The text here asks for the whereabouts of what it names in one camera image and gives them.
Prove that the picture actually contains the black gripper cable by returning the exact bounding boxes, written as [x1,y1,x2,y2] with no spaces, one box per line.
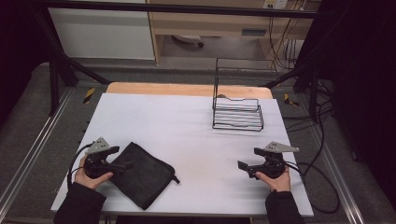
[66,142,95,191]
[284,161,342,215]

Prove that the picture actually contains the black metal crossbar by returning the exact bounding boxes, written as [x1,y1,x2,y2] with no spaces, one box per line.
[36,0,339,21]

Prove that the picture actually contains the hanging black cable bundle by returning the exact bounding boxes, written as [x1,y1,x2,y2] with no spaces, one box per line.
[268,16,302,73]

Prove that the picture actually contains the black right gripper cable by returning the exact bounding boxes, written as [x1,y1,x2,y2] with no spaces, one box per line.
[284,161,342,215]

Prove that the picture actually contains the white power strip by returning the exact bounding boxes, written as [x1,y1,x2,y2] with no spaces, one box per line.
[262,0,290,10]

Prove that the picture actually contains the aluminium rail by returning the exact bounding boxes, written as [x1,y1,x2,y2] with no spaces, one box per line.
[0,88,75,213]
[306,122,366,224]

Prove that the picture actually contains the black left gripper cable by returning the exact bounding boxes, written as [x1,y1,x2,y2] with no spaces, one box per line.
[66,142,95,191]

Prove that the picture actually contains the black floor cables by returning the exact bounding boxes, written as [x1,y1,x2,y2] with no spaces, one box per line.
[280,78,336,133]

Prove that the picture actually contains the black wire rack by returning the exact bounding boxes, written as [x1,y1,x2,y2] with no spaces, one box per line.
[212,57,265,133]

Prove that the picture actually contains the black curtain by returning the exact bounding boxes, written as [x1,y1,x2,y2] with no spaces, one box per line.
[297,0,396,203]
[0,0,52,127]

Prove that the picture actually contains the black mesh zipper pouch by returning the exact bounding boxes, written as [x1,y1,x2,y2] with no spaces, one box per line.
[108,141,181,211]

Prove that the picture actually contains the person's right hand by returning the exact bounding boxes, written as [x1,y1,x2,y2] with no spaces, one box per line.
[255,166,292,193]

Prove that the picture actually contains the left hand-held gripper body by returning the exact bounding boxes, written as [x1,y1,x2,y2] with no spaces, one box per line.
[83,136,117,180]

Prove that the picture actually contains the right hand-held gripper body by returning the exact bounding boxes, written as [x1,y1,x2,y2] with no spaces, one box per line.
[247,141,301,180]

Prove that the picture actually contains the wooden table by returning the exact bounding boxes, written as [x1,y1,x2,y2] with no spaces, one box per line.
[106,81,275,100]

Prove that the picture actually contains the white cabinet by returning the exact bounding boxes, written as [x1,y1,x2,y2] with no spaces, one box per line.
[47,0,156,61]

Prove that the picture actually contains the yellow black tape strip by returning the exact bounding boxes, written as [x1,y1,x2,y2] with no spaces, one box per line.
[82,87,96,105]
[283,92,301,107]

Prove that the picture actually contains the white table cover sheet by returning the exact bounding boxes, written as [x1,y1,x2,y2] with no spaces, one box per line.
[50,92,315,218]

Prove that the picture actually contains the person's left hand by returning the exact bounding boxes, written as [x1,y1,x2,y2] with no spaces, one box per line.
[74,154,115,191]

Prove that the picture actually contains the light wooden desk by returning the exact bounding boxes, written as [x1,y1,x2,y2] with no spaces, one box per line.
[146,0,322,65]

